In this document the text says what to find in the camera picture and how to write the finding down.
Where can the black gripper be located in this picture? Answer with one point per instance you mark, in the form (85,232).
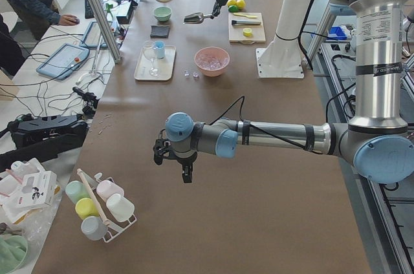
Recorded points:
(184,161)
(218,2)

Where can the metal ice scoop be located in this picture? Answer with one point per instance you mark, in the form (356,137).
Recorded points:
(196,18)

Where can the blue cup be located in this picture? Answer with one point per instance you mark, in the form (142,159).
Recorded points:
(159,52)

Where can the white cup in rack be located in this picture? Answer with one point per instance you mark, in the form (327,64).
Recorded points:
(120,207)

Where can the pink cup in rack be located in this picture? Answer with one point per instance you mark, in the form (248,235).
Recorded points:
(107,188)

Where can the yellow cup in rack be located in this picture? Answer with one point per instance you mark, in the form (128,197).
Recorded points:
(85,207)

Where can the grey cup in rack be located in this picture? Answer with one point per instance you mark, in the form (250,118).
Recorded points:
(93,228)

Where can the green cup in rack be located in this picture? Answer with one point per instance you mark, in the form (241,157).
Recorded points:
(75,190)

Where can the green lime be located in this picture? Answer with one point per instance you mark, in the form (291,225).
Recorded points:
(233,9)

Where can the yellow plastic knife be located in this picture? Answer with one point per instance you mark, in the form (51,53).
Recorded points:
(245,15)

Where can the steel muddler black tip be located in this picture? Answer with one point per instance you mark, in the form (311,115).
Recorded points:
(244,23)

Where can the upper yellow lemon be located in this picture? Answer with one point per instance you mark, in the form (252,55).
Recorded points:
(240,4)

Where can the bamboo cutting board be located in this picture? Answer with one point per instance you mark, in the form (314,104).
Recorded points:
(246,27)

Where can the half lemon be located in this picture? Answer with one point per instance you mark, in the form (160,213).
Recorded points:
(247,31)

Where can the pink bowl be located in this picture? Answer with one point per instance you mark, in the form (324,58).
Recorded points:
(217,52)

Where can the green bowl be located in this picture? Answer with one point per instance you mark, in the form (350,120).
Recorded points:
(162,13)

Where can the grey folded cloth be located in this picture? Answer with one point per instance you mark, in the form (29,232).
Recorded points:
(161,31)

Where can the clear wine glass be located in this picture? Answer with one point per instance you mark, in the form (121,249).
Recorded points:
(149,54)

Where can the blue teach pendant far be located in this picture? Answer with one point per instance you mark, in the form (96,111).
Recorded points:
(91,36)

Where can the blue teach pendant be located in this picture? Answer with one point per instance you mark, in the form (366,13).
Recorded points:
(63,62)
(91,36)

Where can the black keyboard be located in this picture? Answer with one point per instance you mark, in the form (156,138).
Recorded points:
(88,11)

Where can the white product box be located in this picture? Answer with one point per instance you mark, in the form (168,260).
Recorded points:
(37,190)

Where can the blue teach pendant near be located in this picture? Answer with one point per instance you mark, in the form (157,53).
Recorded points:
(63,62)

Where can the white wire cup rack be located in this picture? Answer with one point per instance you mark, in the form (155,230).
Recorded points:
(115,228)

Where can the aluminium frame post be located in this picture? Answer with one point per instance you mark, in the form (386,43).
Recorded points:
(106,33)

